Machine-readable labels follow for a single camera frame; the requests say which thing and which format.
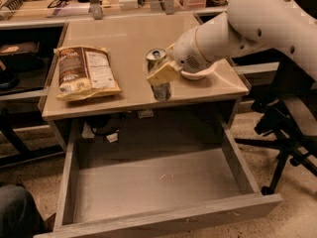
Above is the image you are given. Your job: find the silver redbull can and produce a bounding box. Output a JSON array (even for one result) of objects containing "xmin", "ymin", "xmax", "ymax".
[{"xmin": 146, "ymin": 48, "xmax": 171, "ymax": 101}]

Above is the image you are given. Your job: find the black coiled spring holder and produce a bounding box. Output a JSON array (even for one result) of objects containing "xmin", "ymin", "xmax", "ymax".
[{"xmin": 1, "ymin": 0, "xmax": 23, "ymax": 13}]

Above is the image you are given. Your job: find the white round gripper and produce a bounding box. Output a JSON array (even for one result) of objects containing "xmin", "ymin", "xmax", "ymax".
[{"xmin": 147, "ymin": 27, "xmax": 211, "ymax": 86}]

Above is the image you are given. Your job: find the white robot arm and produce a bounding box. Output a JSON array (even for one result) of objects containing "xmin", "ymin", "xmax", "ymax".
[{"xmin": 148, "ymin": 0, "xmax": 317, "ymax": 86}]

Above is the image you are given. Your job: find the black cable under cabinet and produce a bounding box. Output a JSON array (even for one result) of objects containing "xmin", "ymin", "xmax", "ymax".
[{"xmin": 84, "ymin": 112, "xmax": 128, "ymax": 138}]

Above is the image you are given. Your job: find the black office chair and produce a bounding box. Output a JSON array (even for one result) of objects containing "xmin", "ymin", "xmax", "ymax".
[{"xmin": 231, "ymin": 0, "xmax": 317, "ymax": 196}]

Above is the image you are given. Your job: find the grey open top drawer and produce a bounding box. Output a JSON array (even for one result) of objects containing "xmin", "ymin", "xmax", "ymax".
[{"xmin": 38, "ymin": 114, "xmax": 281, "ymax": 238}]

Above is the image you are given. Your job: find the grey cabinet with beige top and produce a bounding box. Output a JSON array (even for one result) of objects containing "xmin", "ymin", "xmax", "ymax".
[{"xmin": 42, "ymin": 14, "xmax": 249, "ymax": 148}]

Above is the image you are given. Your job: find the brown chip bag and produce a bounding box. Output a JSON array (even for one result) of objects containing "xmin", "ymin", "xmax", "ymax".
[{"xmin": 54, "ymin": 46, "xmax": 122, "ymax": 102}]

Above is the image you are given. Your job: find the person's dark trouser leg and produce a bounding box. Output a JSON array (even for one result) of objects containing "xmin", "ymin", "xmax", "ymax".
[{"xmin": 0, "ymin": 184, "xmax": 44, "ymax": 238}]

